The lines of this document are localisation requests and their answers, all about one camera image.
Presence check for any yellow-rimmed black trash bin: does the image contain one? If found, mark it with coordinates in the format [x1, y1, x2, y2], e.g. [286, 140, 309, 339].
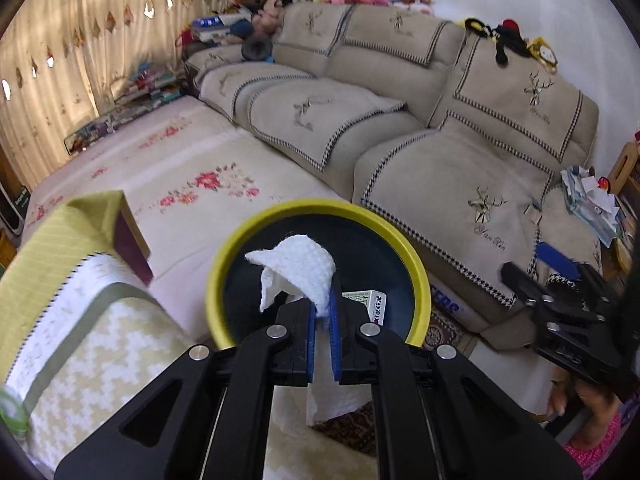
[205, 200, 432, 349]

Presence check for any red patterned rug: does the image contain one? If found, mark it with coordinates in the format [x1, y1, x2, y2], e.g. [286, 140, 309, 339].
[422, 309, 477, 358]

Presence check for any beige sectional sofa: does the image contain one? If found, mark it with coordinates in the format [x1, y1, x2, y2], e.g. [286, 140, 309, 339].
[186, 3, 599, 351]

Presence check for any cream zigzag tablecloth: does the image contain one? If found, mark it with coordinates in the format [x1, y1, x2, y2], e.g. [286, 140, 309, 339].
[1, 254, 193, 478]

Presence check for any small paper box in bin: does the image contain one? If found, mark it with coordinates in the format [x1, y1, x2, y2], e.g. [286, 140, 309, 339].
[342, 289, 387, 325]

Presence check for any yellow-green table runner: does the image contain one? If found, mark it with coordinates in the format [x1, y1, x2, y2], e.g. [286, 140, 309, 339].
[0, 191, 127, 379]

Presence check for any white floral floor mat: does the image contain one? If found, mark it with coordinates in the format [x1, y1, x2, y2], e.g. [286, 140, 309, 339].
[23, 98, 335, 339]

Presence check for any row of books on floor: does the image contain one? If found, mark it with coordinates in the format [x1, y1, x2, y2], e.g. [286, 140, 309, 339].
[64, 63, 186, 156]

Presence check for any beige patterned curtain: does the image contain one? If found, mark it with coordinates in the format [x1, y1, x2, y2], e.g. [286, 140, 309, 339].
[1, 0, 228, 188]

